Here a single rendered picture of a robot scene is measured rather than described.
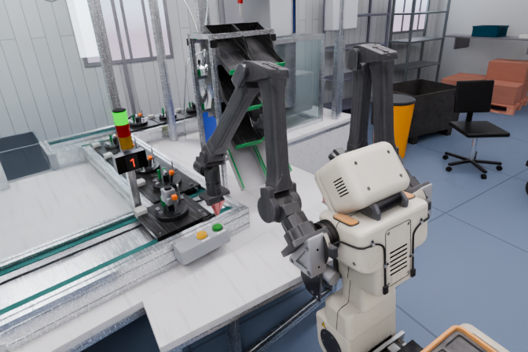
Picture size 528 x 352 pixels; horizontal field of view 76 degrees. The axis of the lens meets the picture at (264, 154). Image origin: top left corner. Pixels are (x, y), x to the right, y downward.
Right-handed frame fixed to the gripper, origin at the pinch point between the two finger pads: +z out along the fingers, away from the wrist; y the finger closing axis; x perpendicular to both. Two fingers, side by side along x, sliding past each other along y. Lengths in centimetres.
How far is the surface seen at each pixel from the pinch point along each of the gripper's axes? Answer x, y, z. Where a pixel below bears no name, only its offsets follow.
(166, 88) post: -128, -45, -21
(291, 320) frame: 3, -37, 85
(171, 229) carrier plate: -10.3, 14.7, 5.9
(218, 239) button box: 3.7, 2.5, 9.0
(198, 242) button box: 2.5, 10.5, 6.8
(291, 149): -68, -109, 27
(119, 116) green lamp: -31, 19, -36
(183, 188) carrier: -36.8, -4.6, 6.4
